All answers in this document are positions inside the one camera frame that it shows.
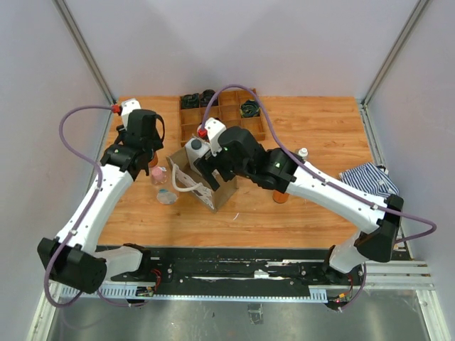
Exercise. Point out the blue spray bottle orange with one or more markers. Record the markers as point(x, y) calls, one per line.
point(279, 197)

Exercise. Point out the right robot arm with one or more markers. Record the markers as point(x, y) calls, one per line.
point(376, 218)

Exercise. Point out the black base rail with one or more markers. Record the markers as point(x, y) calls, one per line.
point(232, 272)

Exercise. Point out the blue striped cloth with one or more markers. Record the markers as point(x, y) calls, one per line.
point(369, 179)

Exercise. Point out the pink cap clear bottle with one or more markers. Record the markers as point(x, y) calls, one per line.
point(158, 175)

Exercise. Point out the black rolled sock left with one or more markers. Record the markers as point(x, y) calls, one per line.
point(190, 101)

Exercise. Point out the black rolled sock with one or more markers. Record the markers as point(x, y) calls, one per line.
point(205, 97)
point(190, 101)

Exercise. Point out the wooden compartment tray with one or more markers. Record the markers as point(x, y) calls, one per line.
point(226, 108)

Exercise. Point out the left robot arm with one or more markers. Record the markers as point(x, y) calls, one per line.
point(71, 258)

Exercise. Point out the dark green rolled sock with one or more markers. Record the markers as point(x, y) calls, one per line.
point(249, 109)

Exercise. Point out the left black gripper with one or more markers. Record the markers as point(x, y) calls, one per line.
point(157, 142)

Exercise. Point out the white bottle grey cap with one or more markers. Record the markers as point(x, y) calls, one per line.
point(195, 149)

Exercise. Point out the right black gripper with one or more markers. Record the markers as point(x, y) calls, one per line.
point(207, 163)

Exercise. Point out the black white striped cloth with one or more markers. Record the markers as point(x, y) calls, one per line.
point(383, 169)

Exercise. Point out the round clear container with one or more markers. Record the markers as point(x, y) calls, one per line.
point(166, 197)

